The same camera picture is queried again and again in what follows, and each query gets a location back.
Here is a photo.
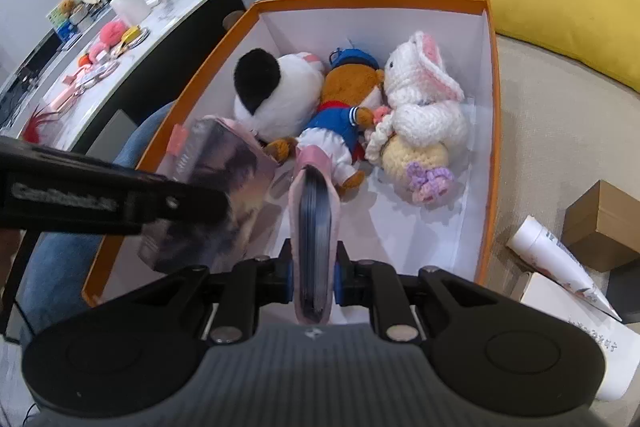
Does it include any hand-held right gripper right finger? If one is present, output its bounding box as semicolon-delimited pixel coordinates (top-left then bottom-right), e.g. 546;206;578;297
332;241;506;345

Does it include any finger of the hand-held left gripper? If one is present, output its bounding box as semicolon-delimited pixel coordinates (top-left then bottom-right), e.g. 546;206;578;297
160;177;232;229

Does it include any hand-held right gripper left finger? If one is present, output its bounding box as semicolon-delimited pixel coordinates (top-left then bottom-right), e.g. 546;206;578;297
150;239;296;346

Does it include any dark photo card box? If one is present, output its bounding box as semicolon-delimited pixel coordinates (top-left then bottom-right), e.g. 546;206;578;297
137;117;278;273

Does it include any pink snap card holder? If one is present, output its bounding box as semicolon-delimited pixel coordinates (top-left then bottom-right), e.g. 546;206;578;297
289;144;343;327

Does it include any white and black panda plush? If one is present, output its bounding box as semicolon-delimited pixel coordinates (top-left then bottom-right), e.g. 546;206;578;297
232;48;328;142

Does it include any white crochet bunny doll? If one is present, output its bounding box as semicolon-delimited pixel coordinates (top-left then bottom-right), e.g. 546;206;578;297
364;32;471;206

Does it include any brown bear plush sailor outfit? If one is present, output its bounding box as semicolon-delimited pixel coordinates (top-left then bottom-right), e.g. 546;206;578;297
262;48;386;198

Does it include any orange cardboard storage box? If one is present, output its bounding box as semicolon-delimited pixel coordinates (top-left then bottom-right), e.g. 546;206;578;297
81;0;502;308

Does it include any person's left leg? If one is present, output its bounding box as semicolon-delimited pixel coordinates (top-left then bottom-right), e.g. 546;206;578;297
15;101;178;350

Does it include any red feather toy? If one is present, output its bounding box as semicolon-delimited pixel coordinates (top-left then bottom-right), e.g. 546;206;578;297
21;104;61;142

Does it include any white marble coffee table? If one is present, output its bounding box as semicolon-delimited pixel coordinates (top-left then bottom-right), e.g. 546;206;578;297
0;0;246;158

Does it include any pink fluffy ball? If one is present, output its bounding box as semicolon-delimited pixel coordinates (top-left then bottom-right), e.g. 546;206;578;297
97;19;125;45

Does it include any yellow keyring bundle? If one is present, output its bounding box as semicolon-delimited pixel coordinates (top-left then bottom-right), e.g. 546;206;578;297
112;26;150;55

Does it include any green and blue snack packet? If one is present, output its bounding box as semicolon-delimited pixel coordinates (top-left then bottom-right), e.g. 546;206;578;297
47;0;83;42

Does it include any white cup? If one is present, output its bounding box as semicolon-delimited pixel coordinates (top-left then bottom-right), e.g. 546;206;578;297
110;0;151;22

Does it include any white floral print tube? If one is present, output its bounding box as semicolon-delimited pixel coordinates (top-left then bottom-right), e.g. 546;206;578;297
506;214;623;323

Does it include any beige fabric sofa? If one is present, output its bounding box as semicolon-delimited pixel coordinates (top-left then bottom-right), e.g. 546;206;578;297
320;0;640;408

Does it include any white glasses case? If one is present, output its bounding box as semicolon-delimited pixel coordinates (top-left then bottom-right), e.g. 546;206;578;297
510;271;636;403

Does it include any small brown cardboard box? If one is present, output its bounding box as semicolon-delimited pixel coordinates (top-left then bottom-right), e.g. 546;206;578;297
564;179;640;273

